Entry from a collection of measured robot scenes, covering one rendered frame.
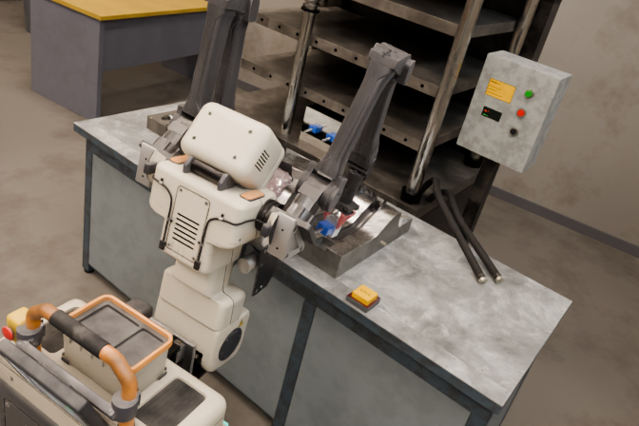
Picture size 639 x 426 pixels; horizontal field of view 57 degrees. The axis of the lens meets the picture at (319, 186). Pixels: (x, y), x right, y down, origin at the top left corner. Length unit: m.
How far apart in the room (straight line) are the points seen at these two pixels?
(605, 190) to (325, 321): 3.15
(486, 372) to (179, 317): 0.89
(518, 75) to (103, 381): 1.79
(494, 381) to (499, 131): 1.07
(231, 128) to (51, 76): 3.60
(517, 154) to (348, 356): 1.05
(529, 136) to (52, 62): 3.58
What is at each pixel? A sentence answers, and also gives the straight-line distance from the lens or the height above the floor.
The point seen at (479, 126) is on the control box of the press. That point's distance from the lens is 2.49.
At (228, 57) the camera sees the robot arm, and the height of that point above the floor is 1.44.
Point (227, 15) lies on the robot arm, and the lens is 1.60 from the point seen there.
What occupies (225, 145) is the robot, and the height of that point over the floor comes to 1.33.
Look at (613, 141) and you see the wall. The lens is 4.67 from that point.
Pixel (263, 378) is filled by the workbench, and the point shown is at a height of 0.22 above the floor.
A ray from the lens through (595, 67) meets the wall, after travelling 4.58.
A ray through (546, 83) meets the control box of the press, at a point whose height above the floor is 1.44.
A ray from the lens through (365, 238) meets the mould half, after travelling 2.03.
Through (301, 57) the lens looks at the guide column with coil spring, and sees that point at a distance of 2.79.
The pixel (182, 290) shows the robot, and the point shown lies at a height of 0.88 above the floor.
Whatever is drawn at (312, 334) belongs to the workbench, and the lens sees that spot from 2.08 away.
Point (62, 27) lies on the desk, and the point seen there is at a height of 0.61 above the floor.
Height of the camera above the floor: 1.92
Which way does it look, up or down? 27 degrees down
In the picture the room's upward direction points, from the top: 14 degrees clockwise
